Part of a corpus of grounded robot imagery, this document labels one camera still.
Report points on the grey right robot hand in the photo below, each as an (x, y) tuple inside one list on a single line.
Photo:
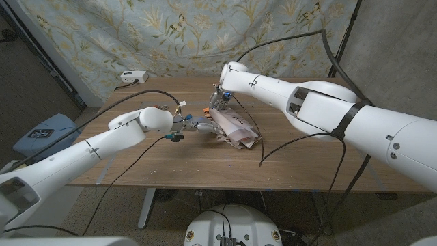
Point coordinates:
[(220, 99)]

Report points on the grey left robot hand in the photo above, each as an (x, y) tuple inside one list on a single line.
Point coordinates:
[(201, 124)]

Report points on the beige orange patterned cloth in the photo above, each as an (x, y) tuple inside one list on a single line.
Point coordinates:
[(235, 131)]

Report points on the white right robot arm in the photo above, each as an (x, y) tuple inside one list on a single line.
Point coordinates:
[(375, 126)]

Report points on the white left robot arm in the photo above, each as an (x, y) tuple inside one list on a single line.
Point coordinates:
[(68, 160)]

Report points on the floral printed backdrop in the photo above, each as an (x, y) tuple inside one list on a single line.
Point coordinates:
[(170, 41)]

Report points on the white power box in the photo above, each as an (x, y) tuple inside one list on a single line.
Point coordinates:
[(134, 77)]

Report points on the white table leg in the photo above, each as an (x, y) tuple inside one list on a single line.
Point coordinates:
[(147, 208)]

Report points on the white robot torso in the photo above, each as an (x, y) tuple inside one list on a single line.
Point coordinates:
[(239, 222)]

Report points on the blue storage box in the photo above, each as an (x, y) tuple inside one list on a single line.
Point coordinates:
[(58, 126)]

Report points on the dark grey table leg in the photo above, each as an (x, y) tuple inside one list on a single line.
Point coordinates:
[(321, 215)]

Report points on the black backdrop stand pole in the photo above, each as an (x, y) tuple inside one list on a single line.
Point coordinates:
[(350, 20)]

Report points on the grey perforated partition panel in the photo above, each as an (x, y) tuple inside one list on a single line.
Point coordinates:
[(20, 85)]

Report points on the small black fixture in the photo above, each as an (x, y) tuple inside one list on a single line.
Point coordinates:
[(8, 35)]

